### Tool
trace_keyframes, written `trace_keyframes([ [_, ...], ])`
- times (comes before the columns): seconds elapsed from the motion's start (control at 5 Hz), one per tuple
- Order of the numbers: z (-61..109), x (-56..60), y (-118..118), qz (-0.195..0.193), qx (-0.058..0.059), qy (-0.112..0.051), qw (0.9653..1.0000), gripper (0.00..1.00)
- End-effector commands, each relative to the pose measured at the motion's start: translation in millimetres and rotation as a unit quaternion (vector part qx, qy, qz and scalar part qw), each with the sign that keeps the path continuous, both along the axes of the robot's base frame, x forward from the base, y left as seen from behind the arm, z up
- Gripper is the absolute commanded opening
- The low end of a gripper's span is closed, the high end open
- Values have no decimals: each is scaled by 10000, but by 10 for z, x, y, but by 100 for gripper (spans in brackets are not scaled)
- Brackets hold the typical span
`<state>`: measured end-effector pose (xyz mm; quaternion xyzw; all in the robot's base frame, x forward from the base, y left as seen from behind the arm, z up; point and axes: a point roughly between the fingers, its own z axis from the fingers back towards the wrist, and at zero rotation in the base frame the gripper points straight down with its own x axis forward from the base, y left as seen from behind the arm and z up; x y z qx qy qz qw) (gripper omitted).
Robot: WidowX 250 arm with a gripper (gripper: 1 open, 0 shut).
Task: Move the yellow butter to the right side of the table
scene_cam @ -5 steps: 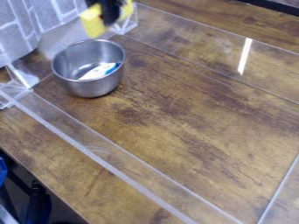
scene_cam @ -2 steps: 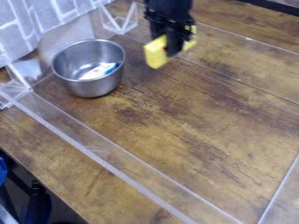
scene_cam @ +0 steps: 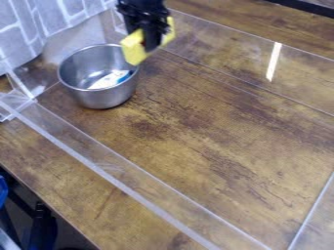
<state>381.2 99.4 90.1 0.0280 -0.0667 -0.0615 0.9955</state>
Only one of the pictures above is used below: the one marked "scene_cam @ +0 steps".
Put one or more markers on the grey brick pattern cloth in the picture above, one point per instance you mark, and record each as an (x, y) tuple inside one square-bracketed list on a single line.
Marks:
[(29, 21)]

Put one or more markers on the stainless steel bowl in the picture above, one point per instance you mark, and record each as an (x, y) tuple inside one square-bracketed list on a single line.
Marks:
[(97, 76)]

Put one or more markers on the white blue tube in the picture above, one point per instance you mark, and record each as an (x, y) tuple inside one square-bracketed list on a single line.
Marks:
[(112, 79)]

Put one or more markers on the yellow butter block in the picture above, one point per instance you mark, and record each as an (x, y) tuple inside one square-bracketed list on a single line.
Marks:
[(132, 47)]

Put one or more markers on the black table leg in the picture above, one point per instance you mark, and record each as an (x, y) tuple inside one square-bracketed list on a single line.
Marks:
[(43, 232)]

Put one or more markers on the clear acrylic barrier frame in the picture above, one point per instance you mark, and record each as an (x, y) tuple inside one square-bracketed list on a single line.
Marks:
[(215, 160)]

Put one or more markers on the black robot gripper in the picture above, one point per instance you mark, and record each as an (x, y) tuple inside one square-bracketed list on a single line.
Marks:
[(147, 13)]

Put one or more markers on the blue object under table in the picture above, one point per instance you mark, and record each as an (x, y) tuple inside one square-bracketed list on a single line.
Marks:
[(3, 191)]

